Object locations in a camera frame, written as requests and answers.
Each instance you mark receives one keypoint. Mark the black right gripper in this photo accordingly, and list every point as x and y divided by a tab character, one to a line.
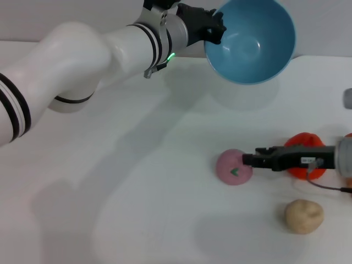
302	158

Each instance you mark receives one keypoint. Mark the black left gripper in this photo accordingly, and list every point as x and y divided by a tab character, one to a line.
195	22

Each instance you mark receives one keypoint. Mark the pink peach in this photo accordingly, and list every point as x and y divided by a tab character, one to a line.
232	170

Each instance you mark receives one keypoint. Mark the blue bowl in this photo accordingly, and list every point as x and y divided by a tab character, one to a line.
253	44

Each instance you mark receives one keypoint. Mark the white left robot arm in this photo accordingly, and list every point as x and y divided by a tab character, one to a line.
77	68

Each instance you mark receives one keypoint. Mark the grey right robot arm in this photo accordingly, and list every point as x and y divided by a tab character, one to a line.
345	156

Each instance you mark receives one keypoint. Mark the orange red fruit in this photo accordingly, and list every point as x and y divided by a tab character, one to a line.
302	140

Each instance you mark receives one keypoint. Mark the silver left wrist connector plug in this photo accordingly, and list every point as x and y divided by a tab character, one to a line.
154	70

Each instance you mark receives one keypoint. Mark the beige potato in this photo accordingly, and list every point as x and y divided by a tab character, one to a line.
303	217

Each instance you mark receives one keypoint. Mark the orange striped food piece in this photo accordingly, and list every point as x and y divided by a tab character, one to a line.
349	135

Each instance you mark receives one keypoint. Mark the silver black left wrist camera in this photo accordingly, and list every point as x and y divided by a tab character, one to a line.
159	3

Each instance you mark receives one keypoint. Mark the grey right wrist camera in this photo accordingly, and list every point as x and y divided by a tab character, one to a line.
347	99

